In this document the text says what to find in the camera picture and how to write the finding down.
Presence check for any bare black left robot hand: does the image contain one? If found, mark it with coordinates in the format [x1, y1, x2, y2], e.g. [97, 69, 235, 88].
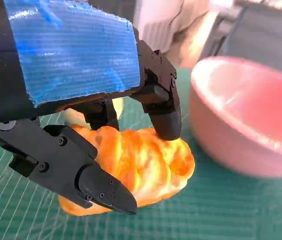
[0, 0, 183, 216]

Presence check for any long striped bread loaf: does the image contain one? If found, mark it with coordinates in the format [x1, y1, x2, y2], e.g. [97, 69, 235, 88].
[57, 124, 196, 217]

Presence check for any pink bowl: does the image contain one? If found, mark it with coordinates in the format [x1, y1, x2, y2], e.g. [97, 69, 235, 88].
[189, 55, 282, 179]

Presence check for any round bread bun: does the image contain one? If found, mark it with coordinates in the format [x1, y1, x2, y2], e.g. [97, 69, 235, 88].
[57, 96, 126, 131]

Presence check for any white desk unit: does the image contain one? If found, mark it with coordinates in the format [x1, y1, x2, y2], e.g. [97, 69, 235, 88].
[132, 0, 210, 55]

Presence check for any green cutting mat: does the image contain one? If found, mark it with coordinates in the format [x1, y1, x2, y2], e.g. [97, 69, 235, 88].
[0, 67, 282, 240]

